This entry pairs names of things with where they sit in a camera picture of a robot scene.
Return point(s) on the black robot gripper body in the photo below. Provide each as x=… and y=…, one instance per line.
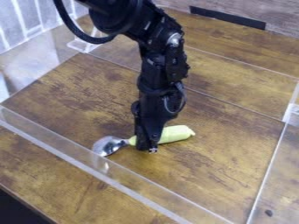
x=162, y=97

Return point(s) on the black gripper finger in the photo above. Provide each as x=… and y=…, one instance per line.
x=147, y=141

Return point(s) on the green handled metal spoon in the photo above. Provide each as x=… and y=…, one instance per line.
x=110, y=144

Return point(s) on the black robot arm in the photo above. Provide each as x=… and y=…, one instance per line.
x=145, y=23

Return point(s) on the clear acrylic front barrier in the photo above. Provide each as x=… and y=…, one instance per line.
x=129, y=182

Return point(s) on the clear acrylic barrier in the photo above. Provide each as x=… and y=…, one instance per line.
x=129, y=182
x=277, y=203

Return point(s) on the black strip on table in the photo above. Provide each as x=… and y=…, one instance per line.
x=229, y=18

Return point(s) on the clear acrylic right barrier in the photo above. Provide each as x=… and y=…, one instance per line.
x=277, y=203

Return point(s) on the clear acrylic triangular bracket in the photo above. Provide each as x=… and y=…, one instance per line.
x=83, y=46

